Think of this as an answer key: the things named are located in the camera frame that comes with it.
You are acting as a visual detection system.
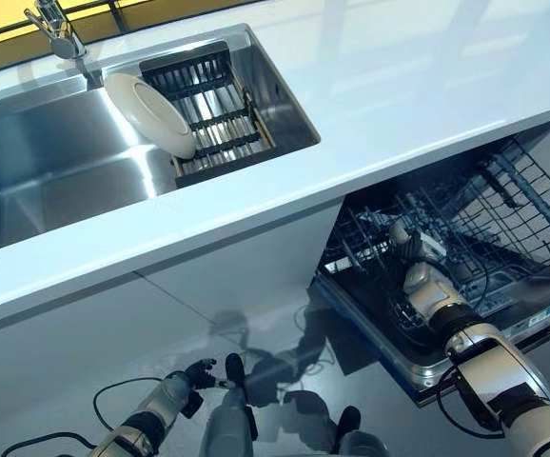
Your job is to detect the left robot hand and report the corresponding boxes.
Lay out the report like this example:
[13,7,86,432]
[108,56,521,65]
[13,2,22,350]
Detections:
[181,357,220,389]

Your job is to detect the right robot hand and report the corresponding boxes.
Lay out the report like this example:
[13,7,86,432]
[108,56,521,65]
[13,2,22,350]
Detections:
[397,229,448,267]

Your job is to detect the built-in dishwasher with door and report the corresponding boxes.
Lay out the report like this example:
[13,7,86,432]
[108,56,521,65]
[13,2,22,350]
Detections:
[310,127,550,408]

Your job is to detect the robot left leg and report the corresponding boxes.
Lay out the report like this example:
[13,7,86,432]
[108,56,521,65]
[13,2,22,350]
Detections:
[198,352,260,457]

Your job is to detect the robot leg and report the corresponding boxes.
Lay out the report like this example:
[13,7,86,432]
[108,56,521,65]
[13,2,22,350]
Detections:
[198,352,260,457]
[333,405,391,457]

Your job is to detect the white glossy cabinet door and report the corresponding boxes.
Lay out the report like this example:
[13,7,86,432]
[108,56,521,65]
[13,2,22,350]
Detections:
[0,269,215,457]
[134,199,344,330]

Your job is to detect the robot right leg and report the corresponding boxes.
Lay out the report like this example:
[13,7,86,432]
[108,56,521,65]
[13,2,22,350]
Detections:
[333,405,391,457]

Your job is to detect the black sink dish rack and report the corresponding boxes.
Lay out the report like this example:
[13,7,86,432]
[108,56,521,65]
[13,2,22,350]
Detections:
[138,39,282,189]

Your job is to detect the stainless steel kitchen sink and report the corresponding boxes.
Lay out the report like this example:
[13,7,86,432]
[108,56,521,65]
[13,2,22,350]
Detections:
[0,22,323,261]

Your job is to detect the chrome pull-down kitchen faucet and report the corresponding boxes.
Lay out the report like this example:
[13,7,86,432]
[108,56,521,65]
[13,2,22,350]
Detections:
[23,0,103,89]

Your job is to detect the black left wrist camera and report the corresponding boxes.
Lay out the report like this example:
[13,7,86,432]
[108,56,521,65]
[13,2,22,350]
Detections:
[184,391,206,420]

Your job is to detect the grey wire dishwasher cup basket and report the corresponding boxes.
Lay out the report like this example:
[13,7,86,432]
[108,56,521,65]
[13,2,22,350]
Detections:
[445,136,550,278]

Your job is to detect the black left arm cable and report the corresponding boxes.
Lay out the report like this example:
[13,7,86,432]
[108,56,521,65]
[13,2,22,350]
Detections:
[0,377,167,457]

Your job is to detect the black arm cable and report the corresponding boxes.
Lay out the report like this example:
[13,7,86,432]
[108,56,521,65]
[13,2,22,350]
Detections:
[0,377,167,457]
[385,266,505,433]

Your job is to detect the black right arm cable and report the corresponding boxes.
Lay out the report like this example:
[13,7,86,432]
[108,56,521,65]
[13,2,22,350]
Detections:
[385,266,505,433]

